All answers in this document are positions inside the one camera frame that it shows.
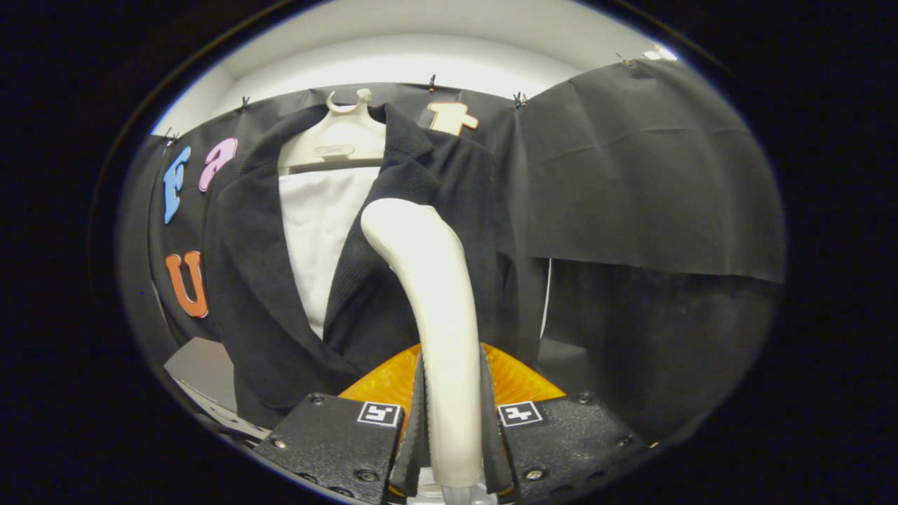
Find white garment steamer head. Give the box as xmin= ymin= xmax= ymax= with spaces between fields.
xmin=361 ymin=198 xmax=485 ymax=490

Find grey metal cabinet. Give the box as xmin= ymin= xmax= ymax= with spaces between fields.
xmin=163 ymin=337 xmax=271 ymax=443

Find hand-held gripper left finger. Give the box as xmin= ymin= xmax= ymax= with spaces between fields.
xmin=253 ymin=344 xmax=427 ymax=505

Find black suit jacket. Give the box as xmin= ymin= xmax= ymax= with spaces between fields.
xmin=202 ymin=104 xmax=544 ymax=430

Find black backdrop cloth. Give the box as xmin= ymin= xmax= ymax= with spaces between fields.
xmin=116 ymin=60 xmax=786 ymax=443

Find white plastic hanger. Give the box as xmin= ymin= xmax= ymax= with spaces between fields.
xmin=277 ymin=88 xmax=388 ymax=176

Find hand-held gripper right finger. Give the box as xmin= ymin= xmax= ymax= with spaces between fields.
xmin=479 ymin=342 xmax=650 ymax=504

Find white hanging cord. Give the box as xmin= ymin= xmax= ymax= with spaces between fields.
xmin=539 ymin=257 xmax=554 ymax=339

